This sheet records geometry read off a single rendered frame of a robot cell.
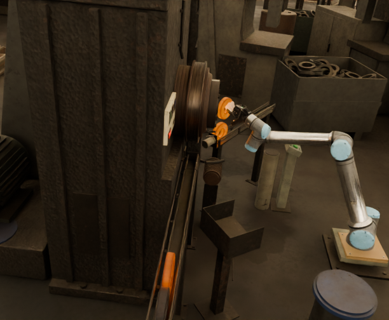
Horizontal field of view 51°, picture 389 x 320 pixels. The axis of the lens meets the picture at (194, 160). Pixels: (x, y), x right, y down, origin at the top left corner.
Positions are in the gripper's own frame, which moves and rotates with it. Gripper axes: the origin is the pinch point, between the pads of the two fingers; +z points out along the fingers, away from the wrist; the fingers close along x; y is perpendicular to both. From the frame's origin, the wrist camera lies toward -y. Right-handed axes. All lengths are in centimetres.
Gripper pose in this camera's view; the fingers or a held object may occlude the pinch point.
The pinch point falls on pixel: (225, 105)
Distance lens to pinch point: 290.4
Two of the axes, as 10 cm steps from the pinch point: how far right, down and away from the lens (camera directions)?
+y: 2.7, -7.3, -6.3
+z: -7.1, -5.9, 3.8
